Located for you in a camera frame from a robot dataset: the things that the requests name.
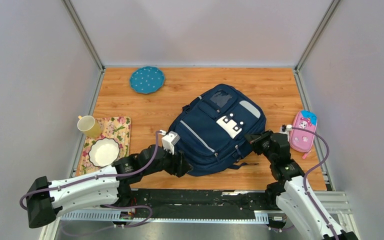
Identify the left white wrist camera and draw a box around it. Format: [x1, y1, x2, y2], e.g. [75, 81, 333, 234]
[159, 130, 180, 155]

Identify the floral placemat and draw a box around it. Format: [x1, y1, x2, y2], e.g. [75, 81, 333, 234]
[75, 116, 132, 177]

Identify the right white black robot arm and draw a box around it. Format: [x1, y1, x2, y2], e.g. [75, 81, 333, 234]
[245, 130, 358, 240]

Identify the white scalloped bowl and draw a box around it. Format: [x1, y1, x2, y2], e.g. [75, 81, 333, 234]
[88, 138, 121, 167]

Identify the navy blue backpack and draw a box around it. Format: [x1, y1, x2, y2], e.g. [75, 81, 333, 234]
[168, 84, 267, 177]

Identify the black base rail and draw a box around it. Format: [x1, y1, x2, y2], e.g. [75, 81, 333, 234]
[113, 188, 281, 220]

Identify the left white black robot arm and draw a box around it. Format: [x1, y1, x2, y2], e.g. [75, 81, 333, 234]
[20, 144, 192, 229]

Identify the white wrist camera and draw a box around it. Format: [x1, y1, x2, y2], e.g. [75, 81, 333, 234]
[159, 130, 180, 155]
[279, 124, 293, 135]

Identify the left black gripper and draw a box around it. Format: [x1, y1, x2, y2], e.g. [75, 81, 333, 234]
[142, 143, 194, 177]

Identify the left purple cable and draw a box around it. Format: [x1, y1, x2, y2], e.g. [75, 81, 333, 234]
[19, 130, 166, 229]

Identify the yellow mug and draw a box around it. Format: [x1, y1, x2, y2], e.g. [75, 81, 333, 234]
[76, 115, 103, 139]

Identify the pink cartoon pencil case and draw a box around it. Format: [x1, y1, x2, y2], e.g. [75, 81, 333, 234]
[289, 110, 318, 159]

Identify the teal polka dot plate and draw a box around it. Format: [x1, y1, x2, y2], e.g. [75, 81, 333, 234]
[129, 66, 166, 94]

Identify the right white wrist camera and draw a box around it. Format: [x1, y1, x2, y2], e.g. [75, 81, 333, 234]
[279, 124, 293, 135]

